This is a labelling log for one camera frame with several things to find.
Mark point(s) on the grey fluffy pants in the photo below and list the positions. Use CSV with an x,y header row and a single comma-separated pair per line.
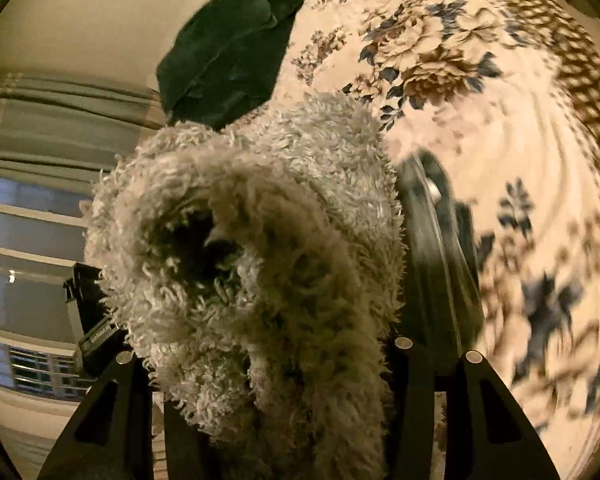
x,y
280,210

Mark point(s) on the white-framed window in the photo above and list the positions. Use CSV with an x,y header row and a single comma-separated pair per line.
x,y
30,235

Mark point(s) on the floral blanket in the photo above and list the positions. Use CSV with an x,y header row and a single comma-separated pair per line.
x,y
455,110

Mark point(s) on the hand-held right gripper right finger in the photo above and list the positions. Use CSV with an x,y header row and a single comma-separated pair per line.
x,y
435,260

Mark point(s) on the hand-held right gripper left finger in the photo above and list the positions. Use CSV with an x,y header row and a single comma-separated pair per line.
x,y
130,410

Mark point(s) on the grey-green curtain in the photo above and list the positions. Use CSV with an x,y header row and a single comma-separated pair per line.
x,y
55,125

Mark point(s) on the dark green blanket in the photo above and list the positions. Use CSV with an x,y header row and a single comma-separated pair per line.
x,y
220,60

